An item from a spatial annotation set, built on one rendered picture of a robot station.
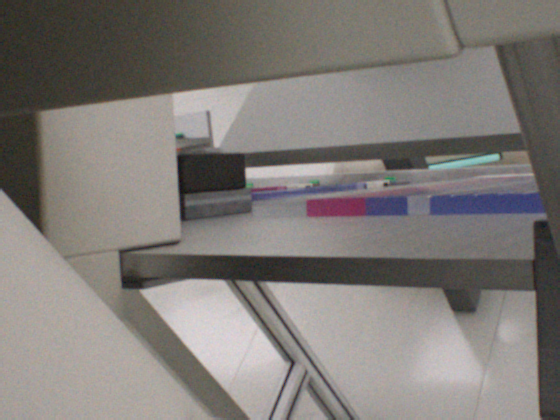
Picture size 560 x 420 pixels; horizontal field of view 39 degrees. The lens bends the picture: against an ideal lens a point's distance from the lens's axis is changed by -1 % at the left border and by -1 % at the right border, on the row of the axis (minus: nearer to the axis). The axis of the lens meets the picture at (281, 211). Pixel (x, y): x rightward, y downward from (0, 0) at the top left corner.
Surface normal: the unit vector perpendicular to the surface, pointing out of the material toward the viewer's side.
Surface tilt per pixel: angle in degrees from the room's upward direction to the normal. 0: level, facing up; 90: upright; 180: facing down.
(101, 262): 90
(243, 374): 0
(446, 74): 0
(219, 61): 90
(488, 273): 46
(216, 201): 90
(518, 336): 0
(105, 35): 90
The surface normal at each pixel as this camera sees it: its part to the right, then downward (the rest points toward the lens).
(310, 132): -0.41, -0.67
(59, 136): 0.84, -0.02
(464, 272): -0.54, 0.07
